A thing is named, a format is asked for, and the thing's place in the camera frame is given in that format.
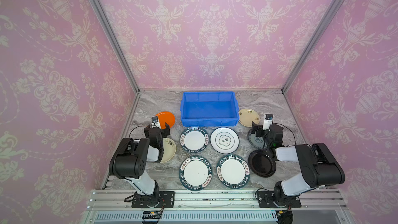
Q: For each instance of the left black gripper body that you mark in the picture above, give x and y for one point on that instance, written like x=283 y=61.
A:
x=163 y=132

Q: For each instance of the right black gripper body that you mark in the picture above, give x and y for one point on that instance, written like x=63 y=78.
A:
x=258 y=131

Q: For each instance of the teal blue floral plate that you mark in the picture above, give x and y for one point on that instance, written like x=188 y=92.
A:
x=257 y=142

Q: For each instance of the black plate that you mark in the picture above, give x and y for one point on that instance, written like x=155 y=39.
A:
x=261 y=163

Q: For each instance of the cream plate with small motifs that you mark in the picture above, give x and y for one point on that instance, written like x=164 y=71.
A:
x=248 y=116

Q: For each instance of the green rimmed plate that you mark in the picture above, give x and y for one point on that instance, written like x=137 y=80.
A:
x=194 y=139
x=195 y=173
x=233 y=171

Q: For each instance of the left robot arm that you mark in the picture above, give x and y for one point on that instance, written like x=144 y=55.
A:
x=129 y=163

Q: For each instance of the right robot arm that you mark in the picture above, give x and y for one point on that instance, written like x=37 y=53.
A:
x=318 y=167

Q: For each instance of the blue plastic bin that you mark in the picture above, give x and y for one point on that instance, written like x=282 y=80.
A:
x=209 y=109

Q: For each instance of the cream plate with dark spot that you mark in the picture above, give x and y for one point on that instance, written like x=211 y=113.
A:
x=169 y=150

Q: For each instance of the orange plate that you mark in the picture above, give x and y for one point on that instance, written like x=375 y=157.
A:
x=166 y=117

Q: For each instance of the white plate with flower outline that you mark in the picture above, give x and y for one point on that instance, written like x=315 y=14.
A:
x=224 y=140

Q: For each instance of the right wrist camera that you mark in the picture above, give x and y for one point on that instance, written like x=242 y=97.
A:
x=268 y=121

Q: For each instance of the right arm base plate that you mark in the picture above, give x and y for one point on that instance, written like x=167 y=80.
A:
x=269 y=199

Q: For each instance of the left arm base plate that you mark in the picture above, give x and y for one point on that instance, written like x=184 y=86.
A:
x=163 y=199

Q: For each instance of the aluminium front rail frame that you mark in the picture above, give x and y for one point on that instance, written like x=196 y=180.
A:
x=244 y=206

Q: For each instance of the left corner aluminium post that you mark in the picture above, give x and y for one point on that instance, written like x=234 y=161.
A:
x=109 y=32

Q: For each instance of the corner aluminium post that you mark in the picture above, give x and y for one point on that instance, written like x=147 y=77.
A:
x=109 y=32
x=312 y=43

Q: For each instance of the right corner aluminium post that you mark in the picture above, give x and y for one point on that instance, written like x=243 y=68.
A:
x=312 y=43

